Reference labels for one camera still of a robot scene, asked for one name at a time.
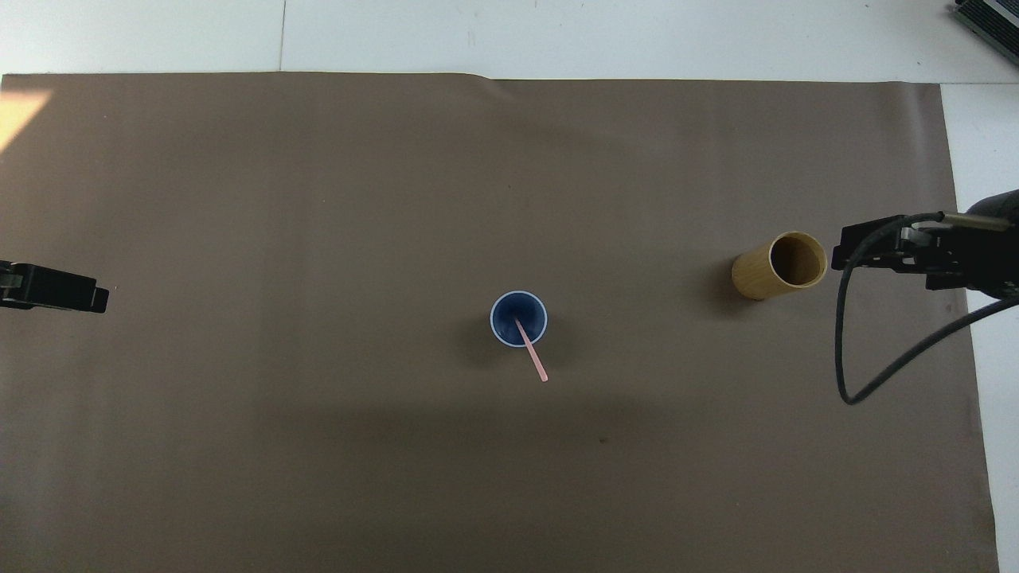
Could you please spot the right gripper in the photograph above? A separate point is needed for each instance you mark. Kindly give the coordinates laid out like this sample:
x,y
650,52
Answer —
x,y
991,259

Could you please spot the blue cup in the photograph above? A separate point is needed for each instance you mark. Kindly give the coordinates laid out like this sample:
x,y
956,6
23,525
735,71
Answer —
x,y
503,322

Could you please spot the wooden cylinder cup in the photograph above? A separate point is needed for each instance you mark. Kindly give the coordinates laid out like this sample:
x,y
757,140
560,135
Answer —
x,y
756,274

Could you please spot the grey ribbed device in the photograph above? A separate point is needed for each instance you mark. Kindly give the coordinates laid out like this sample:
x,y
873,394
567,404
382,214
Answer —
x,y
991,16

